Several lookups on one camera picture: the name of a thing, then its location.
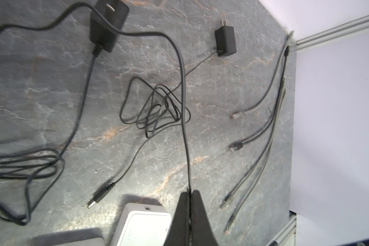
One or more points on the white network switch box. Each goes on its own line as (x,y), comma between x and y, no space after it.
(142,225)

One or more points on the black power adapter large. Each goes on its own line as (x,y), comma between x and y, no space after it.
(27,165)

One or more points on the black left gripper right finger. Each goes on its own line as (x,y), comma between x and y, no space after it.
(202,234)

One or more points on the aluminium frame rail right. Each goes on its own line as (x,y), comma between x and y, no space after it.
(346,30)

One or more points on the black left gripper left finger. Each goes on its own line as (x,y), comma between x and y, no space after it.
(179,233)

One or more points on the black power adapter small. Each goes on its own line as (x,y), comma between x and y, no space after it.
(225,46)

